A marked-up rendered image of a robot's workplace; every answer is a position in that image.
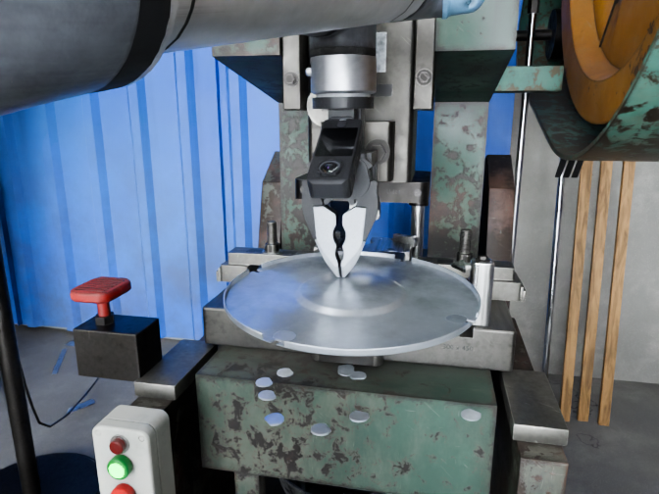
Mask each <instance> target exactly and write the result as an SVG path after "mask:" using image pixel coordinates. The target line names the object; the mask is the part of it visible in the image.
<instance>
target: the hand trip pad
mask: <svg viewBox="0 0 659 494"><path fill-rule="evenodd" d="M130 290H131V283H130V280H129V279H127V278H123V277H109V276H99V277H96V278H93V279H90V280H89V281H87V282H85V283H83V284H81V285H79V286H77V287H75V288H73V289H72V290H71V292H70V295H71V299H72V300H73V301H74V302H80V303H92V304H97V310H98V317H108V316H110V315H111V310H110V302H111V301H113V300H115V299H117V298H118V297H120V296H122V295H124V294H125V293H127V292H129V291H130Z"/></svg>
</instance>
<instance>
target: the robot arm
mask: <svg viewBox="0 0 659 494"><path fill-rule="evenodd" d="M483 2H484V0H0V117H1V116H4V115H8V114H11V113H15V112H17V111H21V110H24V109H28V108H31V107H35V106H39V105H43V104H47V103H51V102H55V101H59V100H63V99H67V98H72V97H76V96H79V95H83V94H88V93H94V92H100V91H105V90H110V89H115V88H120V87H124V86H127V85H131V84H133V83H135V82H137V81H139V80H141V79H142V78H144V77H145V76H146V75H147V74H148V73H150V72H151V71H152V70H153V68H154V67H155V66H156V64H157V63H158V62H159V60H160V59H161V57H162V55H163V54H164V53H171V52H177V51H184V50H192V49H199V48H206V47H214V46H221V45H228V44H234V43H242V42H249V41H256V40H264V39H271V38H278V37H285V36H292V35H299V34H302V35H307V36H309V44H310V58H311V60H310V64H311V68H307V69H306V71H305V73H306V76H310V77H311V93H312V94H315V95H316V97H315V98H312V109H329V118H328V119H327V120H325V121H324V123H323V126H322V129H321V133H320V136H319V139H318V142H317V145H316V149H315V152H312V160H311V161H310V162H309V163H308V164H307V167H308V168H309V170H308V174H307V179H304V180H302V185H303V193H302V212H303V215H304V218H305V221H306V223H307V224H308V227H309V229H310V231H311V234H312V236H313V238H314V239H315V241H316V243H317V246H318V248H319V250H320V252H321V254H322V256H323V258H324V260H325V261H326V263H327V265H328V266H329V268H330V269H331V270H332V272H333V273H334V274H335V275H336V276H337V277H346V276H347V275H348V274H349V273H350V271H351V270H352V269H353V267H354V266H355V264H356V263H357V261H358V258H359V256H360V254H361V252H362V250H363V247H364V245H365V243H366V240H367V238H368V235H369V233H370V231H371V229H372V227H373V224H374V222H375V220H376V218H377V215H378V212H379V207H380V197H379V195H378V184H379V182H378V181H377V179H378V149H365V148H364V123H365V109H374V97H371V94H374V93H375V92H376V91H377V57H376V49H377V24H385V23H398V22H406V21H412V20H423V19H434V18H442V19H443V20H446V19H447V18H448V17H450V16H456V15H463V14H470V13H473V12H474V11H476V10H477V9H478V8H479V7H480V6H481V5H482V3H483ZM371 167H373V176H372V172H371ZM332 199H344V200H347V201H348V202H349V204H350V205H354V204H355V203H356V199H358V200H357V203H356V206H355V207H353V208H352V209H350V210H348V211H347V212H346V213H345V214H344V215H343V217H342V226H343V228H344V230H345V240H344V242H343V245H342V249H343V258H342V261H341V260H340V258H339V256H338V252H337V249H338V240H337V238H336V236H335V229H336V227H337V225H338V212H337V211H336V210H334V209H333V208H331V207H330V201H331V200H332Z"/></svg>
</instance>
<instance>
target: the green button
mask: <svg viewBox="0 0 659 494"><path fill-rule="evenodd" d="M111 464H118V465H120V466H121V467H122V468H123V469H124V475H123V476H122V477H121V478H116V477H113V476H112V475H111V474H110V472H109V467H110V465H111ZM107 471H108V474H110V475H111V476H112V477H113V478H115V479H117V480H123V479H125V478H127V476H128V475H129V474H130V473H131V471H132V463H131V461H130V459H129V458H128V457H126V456H124V455H116V456H114V457H113V458H112V459H111V460H110V461H109V462H108V464H107Z"/></svg>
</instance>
